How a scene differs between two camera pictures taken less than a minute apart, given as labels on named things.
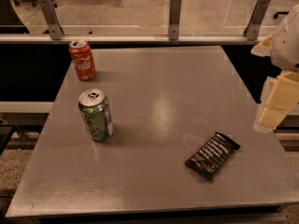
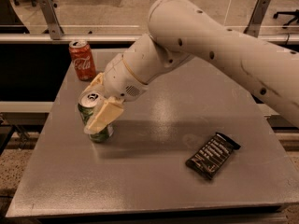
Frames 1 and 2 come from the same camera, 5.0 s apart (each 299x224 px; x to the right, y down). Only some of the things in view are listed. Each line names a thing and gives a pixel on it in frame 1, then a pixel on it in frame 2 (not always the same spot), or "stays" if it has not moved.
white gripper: [287, 49] to [120, 77]
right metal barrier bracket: [251, 31] stays
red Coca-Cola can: [82, 60] stays
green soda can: [97, 115] stays
